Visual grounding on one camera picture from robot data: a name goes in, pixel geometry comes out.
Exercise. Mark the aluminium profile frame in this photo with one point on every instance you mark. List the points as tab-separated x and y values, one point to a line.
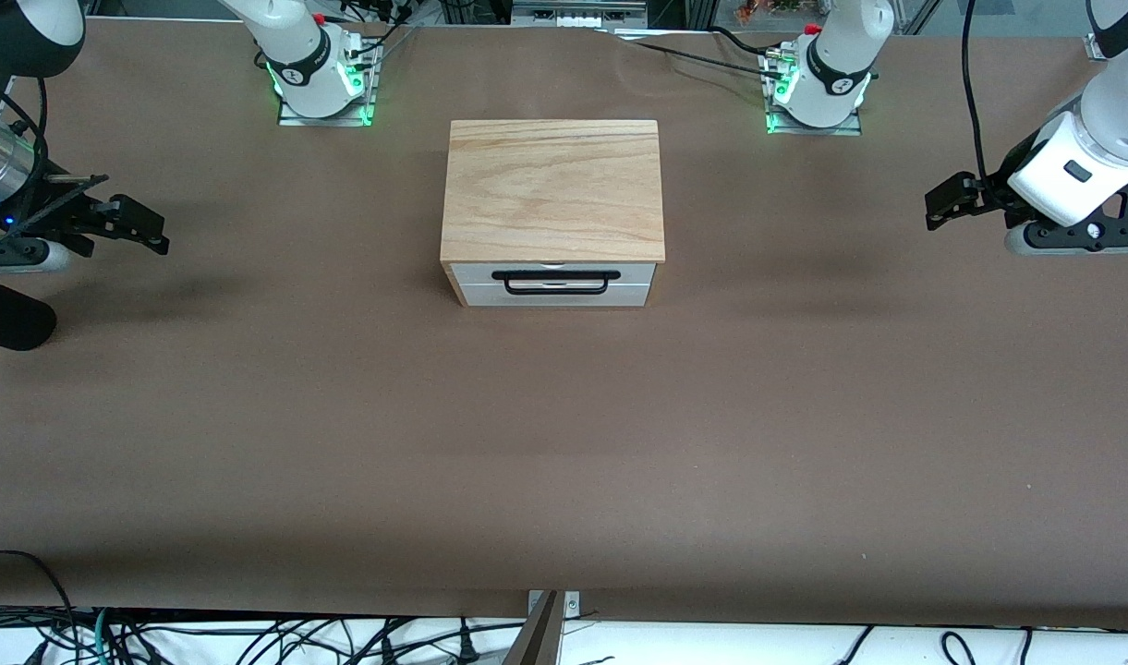
702	14

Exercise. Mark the brown pole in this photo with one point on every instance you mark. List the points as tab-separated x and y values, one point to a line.
536	642

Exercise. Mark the white corner bracket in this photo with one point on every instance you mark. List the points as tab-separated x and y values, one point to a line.
1095	46

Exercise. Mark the black rounded cylinder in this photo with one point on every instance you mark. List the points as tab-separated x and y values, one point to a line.
5	314

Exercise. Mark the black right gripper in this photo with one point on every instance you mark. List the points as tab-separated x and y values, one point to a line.
65	215

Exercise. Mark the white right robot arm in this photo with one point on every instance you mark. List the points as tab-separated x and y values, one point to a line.
305	65

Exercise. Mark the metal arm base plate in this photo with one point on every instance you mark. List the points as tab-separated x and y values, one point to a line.
822	131
323	122

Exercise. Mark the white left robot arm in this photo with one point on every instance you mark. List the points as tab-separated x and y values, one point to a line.
836	65

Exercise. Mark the grey metal rack device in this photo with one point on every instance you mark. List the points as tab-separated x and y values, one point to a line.
573	14

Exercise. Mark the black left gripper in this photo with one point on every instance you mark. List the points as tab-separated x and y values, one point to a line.
992	197

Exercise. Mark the brown table cover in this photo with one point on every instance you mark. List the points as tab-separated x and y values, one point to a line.
564	443

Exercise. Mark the small metal bracket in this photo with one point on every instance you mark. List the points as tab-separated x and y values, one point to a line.
571	605

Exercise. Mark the wooden drawer cabinet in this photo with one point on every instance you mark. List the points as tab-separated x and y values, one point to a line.
554	185

